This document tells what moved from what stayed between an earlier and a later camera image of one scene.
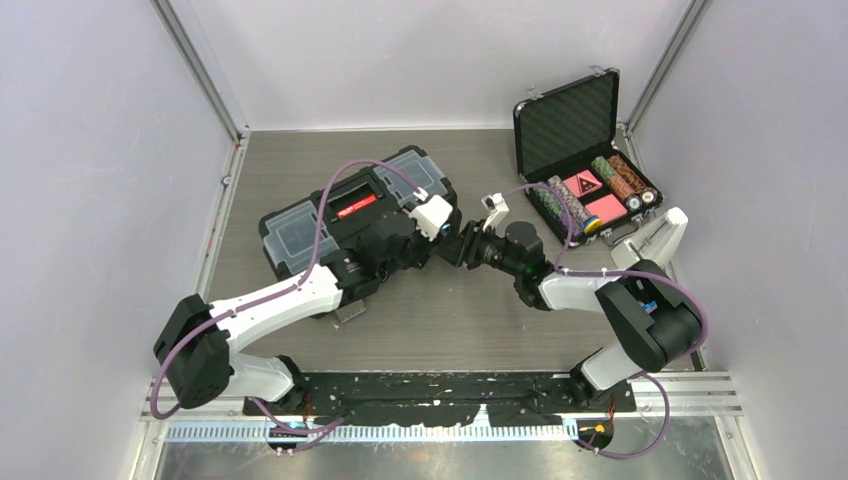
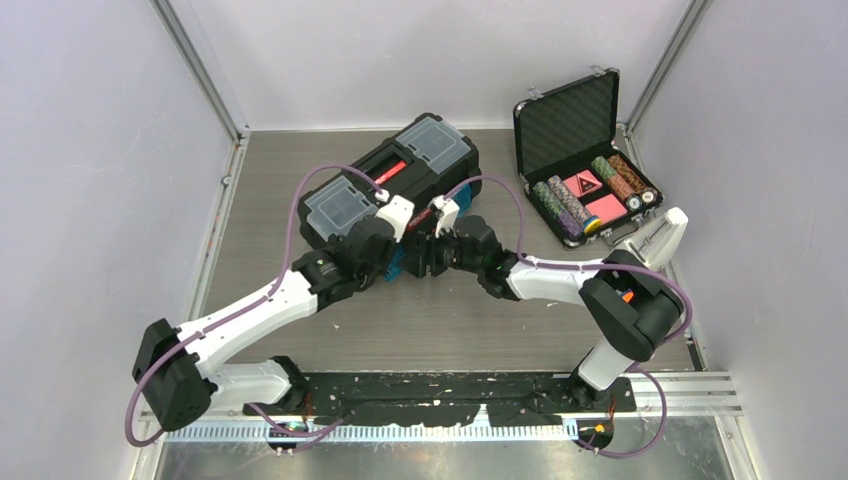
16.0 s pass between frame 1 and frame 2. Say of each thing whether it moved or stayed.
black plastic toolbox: moved
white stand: stayed
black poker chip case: stayed
